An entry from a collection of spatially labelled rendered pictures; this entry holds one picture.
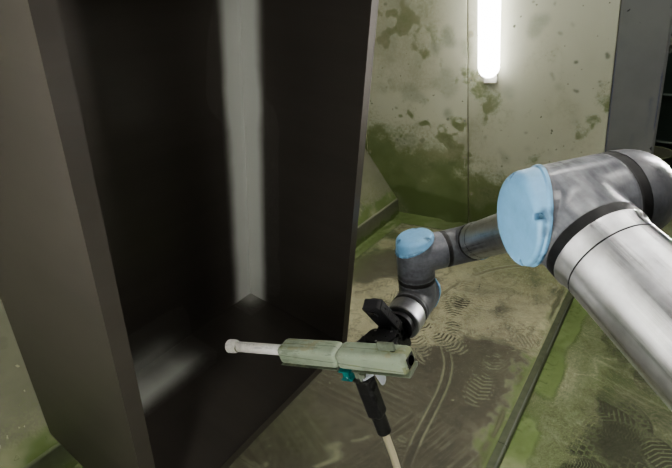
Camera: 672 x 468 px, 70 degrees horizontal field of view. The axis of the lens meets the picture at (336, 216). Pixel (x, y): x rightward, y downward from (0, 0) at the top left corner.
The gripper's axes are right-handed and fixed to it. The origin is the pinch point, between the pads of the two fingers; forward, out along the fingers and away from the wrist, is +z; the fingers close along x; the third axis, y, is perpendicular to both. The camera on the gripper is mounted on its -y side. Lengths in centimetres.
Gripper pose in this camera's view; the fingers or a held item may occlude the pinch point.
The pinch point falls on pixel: (357, 371)
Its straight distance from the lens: 98.7
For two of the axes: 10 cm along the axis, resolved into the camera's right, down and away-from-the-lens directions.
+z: -5.0, 3.8, -7.8
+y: 2.8, 9.2, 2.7
